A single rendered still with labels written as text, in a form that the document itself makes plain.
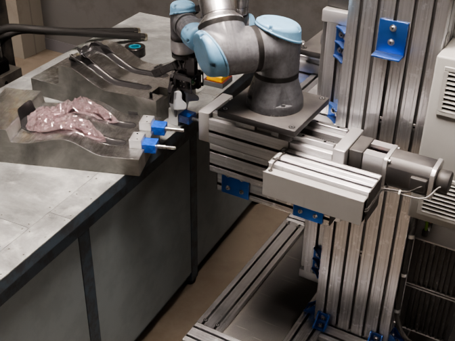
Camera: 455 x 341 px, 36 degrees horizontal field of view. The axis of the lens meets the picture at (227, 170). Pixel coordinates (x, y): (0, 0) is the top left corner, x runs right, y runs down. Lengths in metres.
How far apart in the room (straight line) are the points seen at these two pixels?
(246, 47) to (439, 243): 0.83
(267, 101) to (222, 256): 1.29
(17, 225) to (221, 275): 1.22
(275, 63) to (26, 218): 0.75
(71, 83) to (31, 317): 0.83
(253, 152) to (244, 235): 1.24
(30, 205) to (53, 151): 0.20
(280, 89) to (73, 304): 0.86
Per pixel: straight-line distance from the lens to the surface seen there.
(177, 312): 2.73
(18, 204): 1.95
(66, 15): 4.85
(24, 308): 1.92
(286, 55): 1.76
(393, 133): 1.93
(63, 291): 2.04
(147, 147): 2.03
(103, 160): 2.02
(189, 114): 2.24
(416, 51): 1.82
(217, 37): 1.71
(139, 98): 2.25
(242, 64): 1.73
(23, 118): 2.22
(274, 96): 1.80
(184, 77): 2.16
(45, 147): 2.06
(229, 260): 2.96
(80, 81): 2.37
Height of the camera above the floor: 1.87
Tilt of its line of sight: 32 degrees down
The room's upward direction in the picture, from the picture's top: 1 degrees clockwise
